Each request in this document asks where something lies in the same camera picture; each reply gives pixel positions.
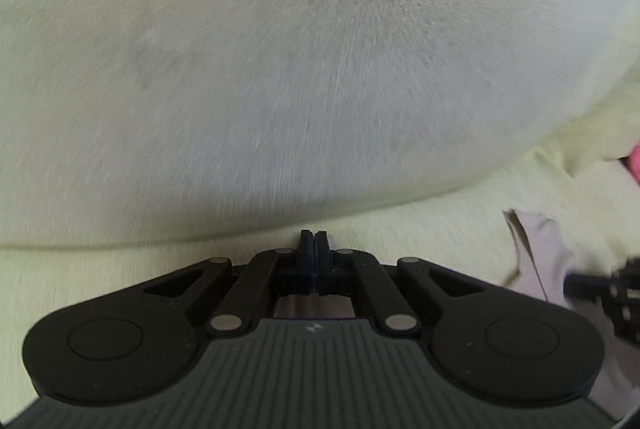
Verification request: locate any beige pink garment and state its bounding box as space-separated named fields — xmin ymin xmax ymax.
xmin=274 ymin=208 xmax=640 ymax=416

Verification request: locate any pale yellow cloth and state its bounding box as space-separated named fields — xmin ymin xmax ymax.
xmin=0 ymin=26 xmax=640 ymax=410

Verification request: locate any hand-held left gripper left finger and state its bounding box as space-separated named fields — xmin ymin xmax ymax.
xmin=143 ymin=229 xmax=315 ymax=338

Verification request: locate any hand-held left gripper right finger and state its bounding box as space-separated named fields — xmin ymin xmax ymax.
xmin=314 ymin=230 xmax=487 ymax=338

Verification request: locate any white grey garment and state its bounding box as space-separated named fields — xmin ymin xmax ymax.
xmin=0 ymin=0 xmax=640 ymax=251

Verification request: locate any bright pink cloth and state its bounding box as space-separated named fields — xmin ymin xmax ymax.
xmin=625 ymin=140 xmax=640 ymax=186

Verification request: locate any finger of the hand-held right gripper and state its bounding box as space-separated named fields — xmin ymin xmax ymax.
xmin=564 ymin=271 xmax=621 ymax=298

